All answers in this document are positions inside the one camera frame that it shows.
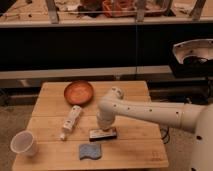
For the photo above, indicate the clear plastic cup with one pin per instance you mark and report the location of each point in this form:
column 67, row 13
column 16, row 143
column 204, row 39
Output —
column 24, row 143

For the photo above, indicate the black whiteboard eraser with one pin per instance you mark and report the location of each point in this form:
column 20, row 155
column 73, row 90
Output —
column 99, row 134

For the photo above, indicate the orange wooden bowl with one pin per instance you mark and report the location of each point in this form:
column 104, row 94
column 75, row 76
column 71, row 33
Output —
column 78, row 92

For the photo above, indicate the blue wavy sponge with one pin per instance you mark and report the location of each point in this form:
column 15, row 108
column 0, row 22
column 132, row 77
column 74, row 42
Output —
column 90, row 151

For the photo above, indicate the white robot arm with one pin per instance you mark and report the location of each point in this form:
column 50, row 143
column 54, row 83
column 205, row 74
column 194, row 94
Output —
column 196, row 119

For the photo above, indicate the white tube with cap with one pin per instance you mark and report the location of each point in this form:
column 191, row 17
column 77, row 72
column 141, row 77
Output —
column 70, row 121

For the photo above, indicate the orange crate in background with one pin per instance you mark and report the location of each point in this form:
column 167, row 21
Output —
column 118, row 8

